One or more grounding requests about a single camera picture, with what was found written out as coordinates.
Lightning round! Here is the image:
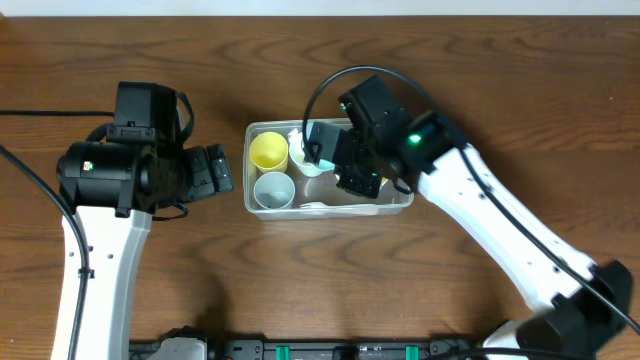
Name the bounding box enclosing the grey plastic cup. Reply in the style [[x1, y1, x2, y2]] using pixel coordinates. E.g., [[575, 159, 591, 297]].
[[253, 172, 296, 210]]

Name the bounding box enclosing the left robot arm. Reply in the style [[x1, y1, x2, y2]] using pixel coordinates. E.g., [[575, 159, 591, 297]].
[[51, 81, 233, 359]]

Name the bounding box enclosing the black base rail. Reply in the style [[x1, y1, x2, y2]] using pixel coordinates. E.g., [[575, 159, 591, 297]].
[[128, 325, 597, 360]]

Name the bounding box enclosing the mint green plastic spoon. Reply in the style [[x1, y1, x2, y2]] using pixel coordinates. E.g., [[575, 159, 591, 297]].
[[317, 160, 335, 172]]

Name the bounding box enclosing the pale pink plastic fork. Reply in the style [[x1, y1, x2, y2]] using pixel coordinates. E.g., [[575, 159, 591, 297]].
[[300, 201, 378, 216]]

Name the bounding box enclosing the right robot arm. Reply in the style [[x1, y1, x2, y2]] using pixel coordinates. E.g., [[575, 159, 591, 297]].
[[301, 68, 636, 359]]

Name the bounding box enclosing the yellow plastic cup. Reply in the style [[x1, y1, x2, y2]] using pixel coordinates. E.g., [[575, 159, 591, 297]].
[[249, 132, 289, 173]]

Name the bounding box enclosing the white plastic cup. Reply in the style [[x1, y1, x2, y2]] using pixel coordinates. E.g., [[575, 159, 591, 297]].
[[287, 129, 323, 177]]

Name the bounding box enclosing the clear plastic container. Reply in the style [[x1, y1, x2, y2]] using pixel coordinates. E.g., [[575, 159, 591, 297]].
[[243, 120, 414, 220]]

